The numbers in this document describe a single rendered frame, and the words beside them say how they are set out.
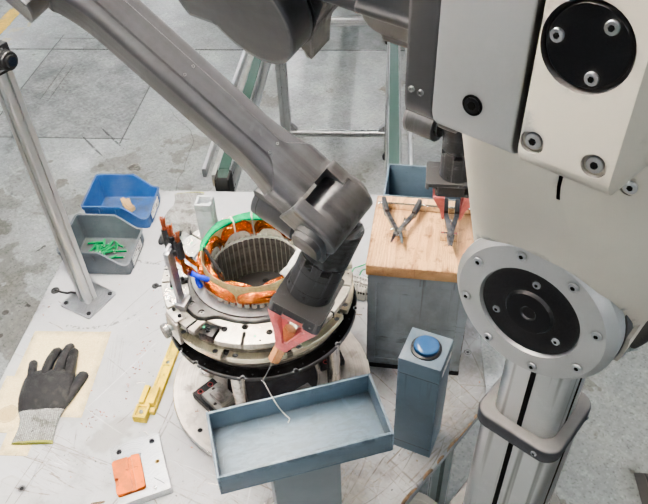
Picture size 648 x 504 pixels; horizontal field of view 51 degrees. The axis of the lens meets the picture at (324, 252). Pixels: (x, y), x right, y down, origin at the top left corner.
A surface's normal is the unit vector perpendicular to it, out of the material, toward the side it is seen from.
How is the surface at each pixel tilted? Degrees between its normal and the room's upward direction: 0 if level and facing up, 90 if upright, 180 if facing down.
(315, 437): 0
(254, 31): 111
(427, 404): 90
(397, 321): 90
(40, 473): 0
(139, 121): 0
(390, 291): 90
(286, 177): 44
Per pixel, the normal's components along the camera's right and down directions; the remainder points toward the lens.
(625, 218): -0.29, 0.84
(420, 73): -0.66, 0.53
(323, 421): -0.04, -0.73
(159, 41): 0.29, -0.11
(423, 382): -0.41, 0.63
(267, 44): -0.61, 0.75
